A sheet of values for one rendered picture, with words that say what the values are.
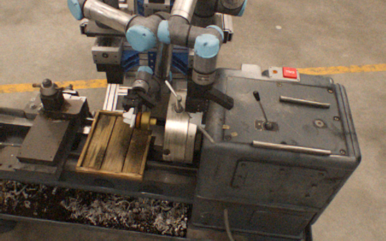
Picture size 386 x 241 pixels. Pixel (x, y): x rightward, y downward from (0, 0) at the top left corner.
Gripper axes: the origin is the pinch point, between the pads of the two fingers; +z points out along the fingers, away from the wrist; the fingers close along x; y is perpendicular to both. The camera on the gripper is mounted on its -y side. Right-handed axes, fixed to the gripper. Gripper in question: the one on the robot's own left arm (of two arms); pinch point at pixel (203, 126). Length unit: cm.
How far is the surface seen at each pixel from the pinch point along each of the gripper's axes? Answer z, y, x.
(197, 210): 58, -2, -7
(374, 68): 86, -164, -225
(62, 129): 28, 64, -20
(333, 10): 67, -139, -320
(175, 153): 18.9, 10.1, -3.8
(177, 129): 8.2, 10.2, -6.4
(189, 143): 12.9, 4.9, -4.3
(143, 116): 13.1, 26.0, -17.8
